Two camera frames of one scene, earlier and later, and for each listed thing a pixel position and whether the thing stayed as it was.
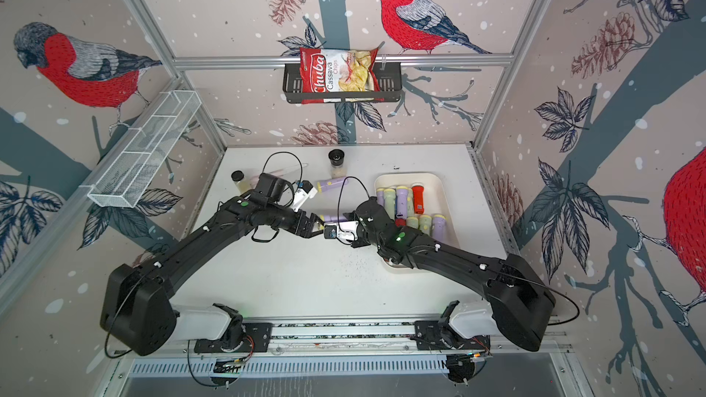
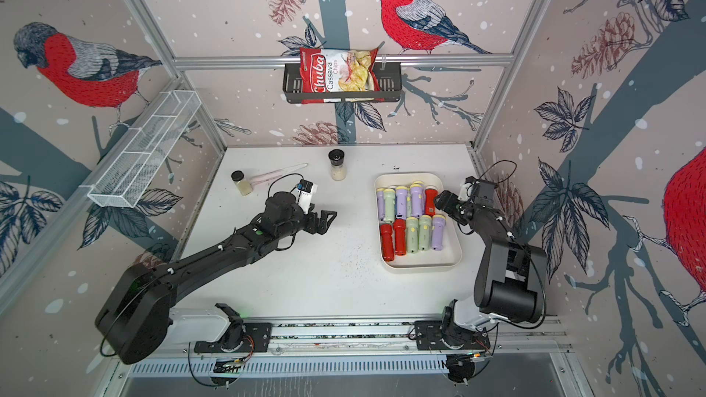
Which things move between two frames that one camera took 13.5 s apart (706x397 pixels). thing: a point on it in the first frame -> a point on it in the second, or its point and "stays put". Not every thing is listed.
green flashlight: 390,202 stays put
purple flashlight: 380,196 stays put
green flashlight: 426,224 stays put
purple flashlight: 402,202 stays put
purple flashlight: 330,184 -> 416,199
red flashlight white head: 418,194 -> 430,200
